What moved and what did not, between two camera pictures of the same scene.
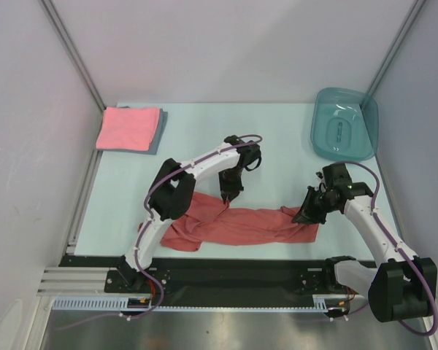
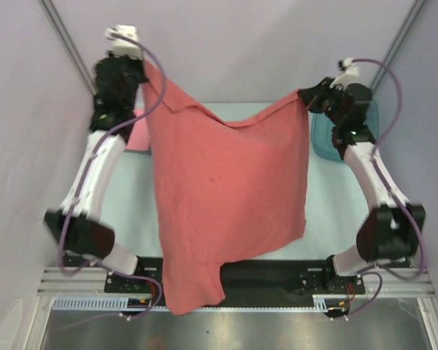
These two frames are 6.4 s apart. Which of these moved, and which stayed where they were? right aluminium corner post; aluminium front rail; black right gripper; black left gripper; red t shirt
Moved: black left gripper; red t shirt; black right gripper
Stayed: aluminium front rail; right aluminium corner post
